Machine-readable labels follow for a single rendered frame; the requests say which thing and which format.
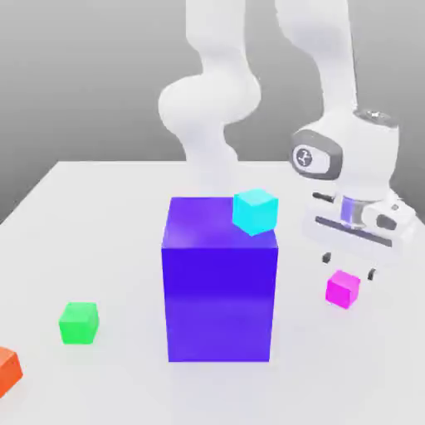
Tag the large purple box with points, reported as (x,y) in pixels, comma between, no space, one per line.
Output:
(219,298)

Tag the small cyan cube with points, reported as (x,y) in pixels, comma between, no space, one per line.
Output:
(254,212)

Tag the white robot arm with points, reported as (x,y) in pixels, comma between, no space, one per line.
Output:
(212,106)

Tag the small magenta cube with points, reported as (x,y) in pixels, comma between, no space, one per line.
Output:
(342,290)

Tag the small green cube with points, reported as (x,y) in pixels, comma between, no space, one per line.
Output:
(78,323)

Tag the small orange cube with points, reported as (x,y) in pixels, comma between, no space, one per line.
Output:
(8,372)

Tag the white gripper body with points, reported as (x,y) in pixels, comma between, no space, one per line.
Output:
(352,244)

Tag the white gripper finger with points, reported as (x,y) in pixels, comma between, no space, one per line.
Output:
(326,257)
(371,274)

